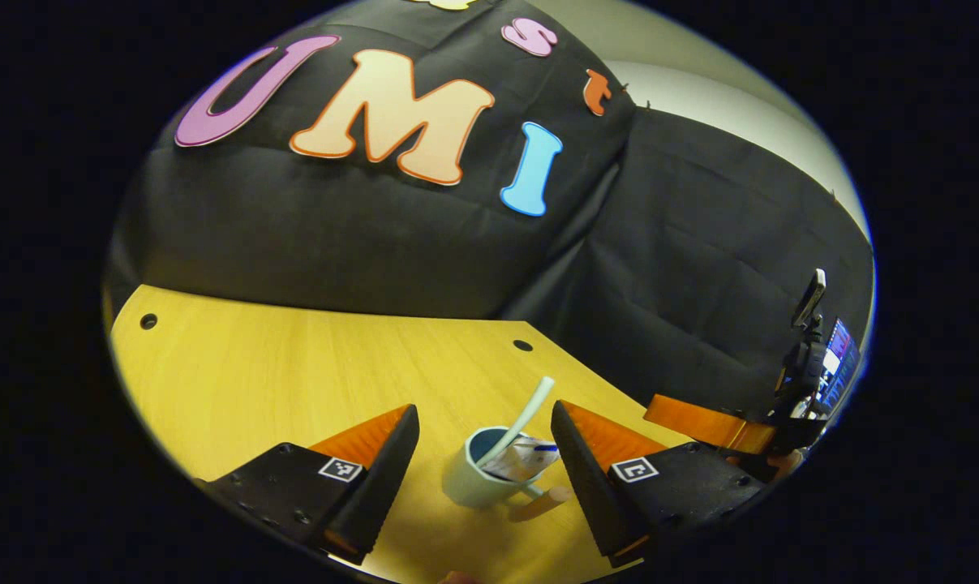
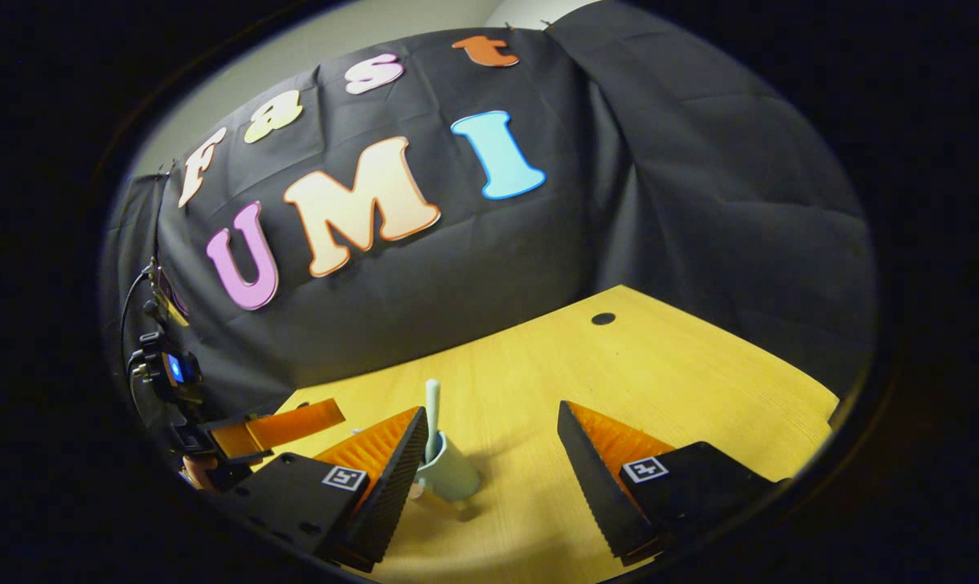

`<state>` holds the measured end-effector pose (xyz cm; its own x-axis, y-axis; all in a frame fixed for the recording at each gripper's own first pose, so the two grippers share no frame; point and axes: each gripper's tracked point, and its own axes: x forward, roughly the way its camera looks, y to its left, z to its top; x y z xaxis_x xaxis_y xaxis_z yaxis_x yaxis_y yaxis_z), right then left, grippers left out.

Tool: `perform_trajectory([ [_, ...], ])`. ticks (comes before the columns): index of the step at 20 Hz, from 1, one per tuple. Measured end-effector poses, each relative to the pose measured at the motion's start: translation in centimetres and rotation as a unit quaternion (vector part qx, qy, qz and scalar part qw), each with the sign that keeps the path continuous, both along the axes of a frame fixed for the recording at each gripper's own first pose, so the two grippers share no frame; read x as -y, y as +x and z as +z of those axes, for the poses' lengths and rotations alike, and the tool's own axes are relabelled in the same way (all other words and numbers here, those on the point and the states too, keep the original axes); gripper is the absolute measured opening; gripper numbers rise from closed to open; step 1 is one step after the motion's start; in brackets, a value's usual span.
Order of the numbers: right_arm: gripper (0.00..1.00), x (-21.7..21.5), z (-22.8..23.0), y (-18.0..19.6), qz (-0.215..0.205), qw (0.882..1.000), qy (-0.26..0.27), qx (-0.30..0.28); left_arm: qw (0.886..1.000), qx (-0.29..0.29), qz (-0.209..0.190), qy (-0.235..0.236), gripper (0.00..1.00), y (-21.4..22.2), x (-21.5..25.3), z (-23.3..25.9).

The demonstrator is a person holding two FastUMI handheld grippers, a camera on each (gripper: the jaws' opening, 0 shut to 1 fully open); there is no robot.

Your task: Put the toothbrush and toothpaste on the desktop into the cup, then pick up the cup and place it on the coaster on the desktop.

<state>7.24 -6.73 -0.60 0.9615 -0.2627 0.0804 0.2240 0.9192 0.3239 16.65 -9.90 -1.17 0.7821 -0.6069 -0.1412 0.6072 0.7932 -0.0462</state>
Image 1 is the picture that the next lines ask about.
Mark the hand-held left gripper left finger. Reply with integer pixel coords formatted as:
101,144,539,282
201,404,421,566

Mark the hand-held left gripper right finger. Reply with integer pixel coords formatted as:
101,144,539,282
550,399,766,569

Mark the white toothpaste tube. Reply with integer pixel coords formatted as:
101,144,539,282
483,436,560,483

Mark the pale green toothbrush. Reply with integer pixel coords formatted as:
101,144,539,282
474,376,556,471

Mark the light blue cup wooden handle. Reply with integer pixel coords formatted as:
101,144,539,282
443,426,575,522

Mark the wooden desktop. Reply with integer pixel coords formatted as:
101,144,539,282
109,284,701,584

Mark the black backdrop cloth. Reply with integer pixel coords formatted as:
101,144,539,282
104,0,875,423

